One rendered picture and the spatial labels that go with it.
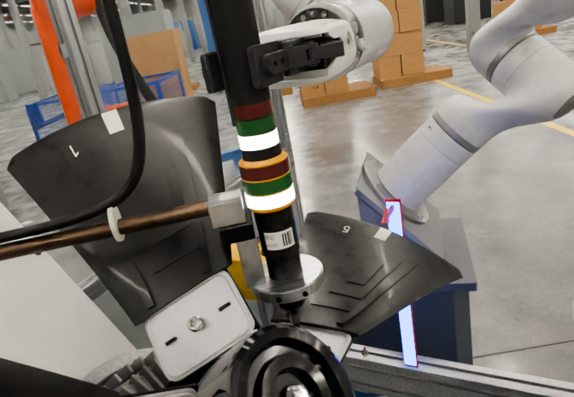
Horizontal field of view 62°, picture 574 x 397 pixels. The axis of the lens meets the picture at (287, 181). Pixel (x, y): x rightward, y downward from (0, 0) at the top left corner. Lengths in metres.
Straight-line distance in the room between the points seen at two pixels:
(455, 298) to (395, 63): 7.63
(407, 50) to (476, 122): 7.63
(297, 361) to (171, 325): 0.12
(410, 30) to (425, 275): 8.02
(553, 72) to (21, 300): 0.89
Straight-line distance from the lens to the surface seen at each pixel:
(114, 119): 0.56
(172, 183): 0.49
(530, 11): 0.93
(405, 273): 0.61
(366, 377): 1.00
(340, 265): 0.60
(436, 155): 1.01
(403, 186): 1.04
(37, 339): 0.64
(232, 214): 0.41
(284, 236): 0.42
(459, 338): 1.14
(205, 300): 0.45
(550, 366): 2.29
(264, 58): 0.37
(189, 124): 0.54
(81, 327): 0.66
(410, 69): 8.66
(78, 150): 0.54
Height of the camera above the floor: 1.50
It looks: 19 degrees down
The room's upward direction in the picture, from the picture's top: 11 degrees counter-clockwise
